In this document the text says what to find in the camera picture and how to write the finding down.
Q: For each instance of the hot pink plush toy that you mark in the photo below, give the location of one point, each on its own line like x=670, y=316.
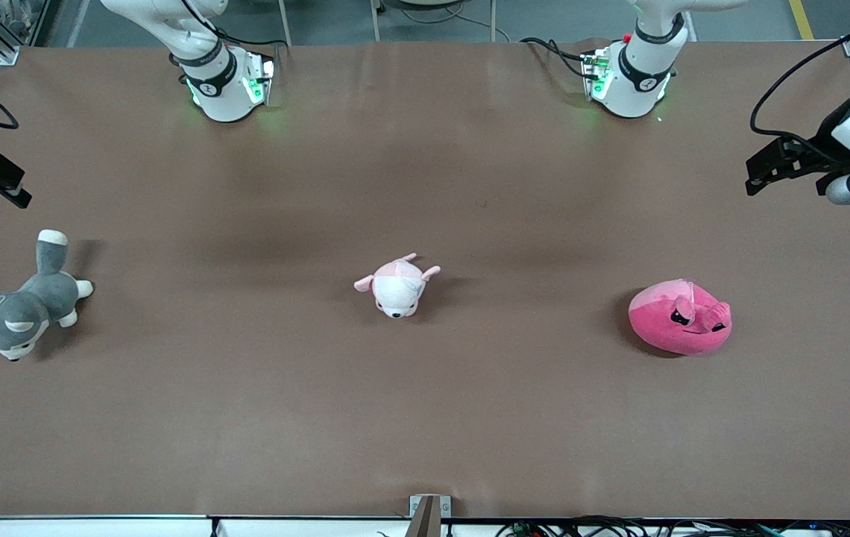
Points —
x=682, y=328

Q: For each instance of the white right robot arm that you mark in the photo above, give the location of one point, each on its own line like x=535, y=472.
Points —
x=220, y=89

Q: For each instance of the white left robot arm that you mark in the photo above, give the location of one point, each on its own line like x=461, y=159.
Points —
x=641, y=71

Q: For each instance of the grey white husky plush toy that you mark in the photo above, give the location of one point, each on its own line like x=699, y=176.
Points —
x=30, y=309

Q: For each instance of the pale pink white plush toy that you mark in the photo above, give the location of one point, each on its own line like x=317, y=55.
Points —
x=397, y=292

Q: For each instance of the thin grey metal leg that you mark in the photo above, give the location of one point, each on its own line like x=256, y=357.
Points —
x=493, y=19
x=376, y=19
x=285, y=22

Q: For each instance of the brown paper table cover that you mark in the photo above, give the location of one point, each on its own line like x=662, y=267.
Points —
x=544, y=418

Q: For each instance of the white table edge strip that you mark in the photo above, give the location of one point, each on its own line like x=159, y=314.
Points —
x=60, y=528

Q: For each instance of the grey metal camera bracket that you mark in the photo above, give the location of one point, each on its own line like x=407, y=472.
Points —
x=429, y=514

